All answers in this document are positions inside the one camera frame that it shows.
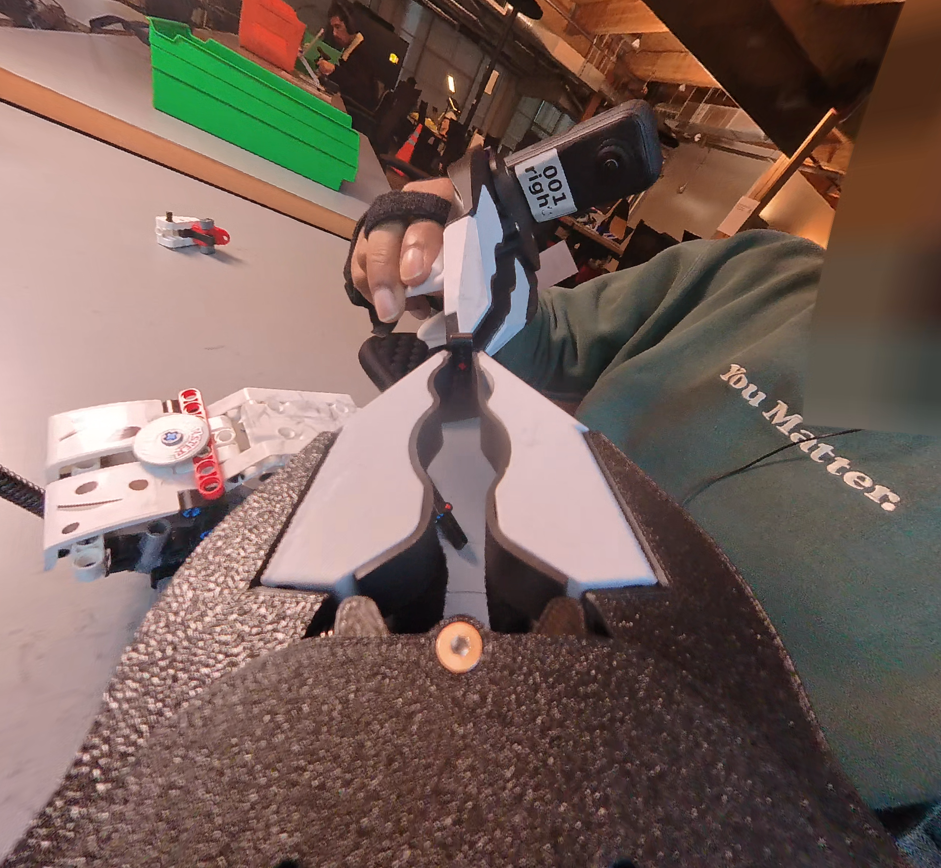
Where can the person's green sweatshirt torso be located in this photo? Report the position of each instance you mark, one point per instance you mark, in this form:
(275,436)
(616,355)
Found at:
(809,588)

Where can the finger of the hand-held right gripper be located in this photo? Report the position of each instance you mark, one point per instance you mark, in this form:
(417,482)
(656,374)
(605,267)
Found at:
(474,272)
(520,294)

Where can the black ridged rod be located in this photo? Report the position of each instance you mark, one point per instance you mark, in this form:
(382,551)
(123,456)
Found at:
(18,489)

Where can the small white red brick assembly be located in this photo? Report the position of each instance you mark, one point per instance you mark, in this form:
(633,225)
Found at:
(173,232)

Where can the orange traffic cone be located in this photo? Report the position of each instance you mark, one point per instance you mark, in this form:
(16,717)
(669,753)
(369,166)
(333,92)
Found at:
(413,144)

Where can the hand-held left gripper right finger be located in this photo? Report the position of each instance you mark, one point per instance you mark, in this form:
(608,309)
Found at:
(566,493)

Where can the orange plastic bin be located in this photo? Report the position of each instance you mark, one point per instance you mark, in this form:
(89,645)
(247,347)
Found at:
(268,30)

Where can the person's right hand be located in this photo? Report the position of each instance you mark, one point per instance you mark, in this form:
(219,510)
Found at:
(386,265)

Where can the black chair armrest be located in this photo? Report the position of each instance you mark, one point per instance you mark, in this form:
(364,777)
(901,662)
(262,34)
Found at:
(389,361)

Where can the grey desk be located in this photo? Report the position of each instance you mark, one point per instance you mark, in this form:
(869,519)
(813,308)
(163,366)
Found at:
(110,309)

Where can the white brick toy truck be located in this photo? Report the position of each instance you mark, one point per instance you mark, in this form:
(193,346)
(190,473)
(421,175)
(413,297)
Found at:
(95,500)

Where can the green plastic bin stack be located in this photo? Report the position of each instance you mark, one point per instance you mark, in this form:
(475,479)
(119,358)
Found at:
(242,111)

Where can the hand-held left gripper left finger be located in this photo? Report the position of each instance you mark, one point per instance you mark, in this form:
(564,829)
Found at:
(353,493)

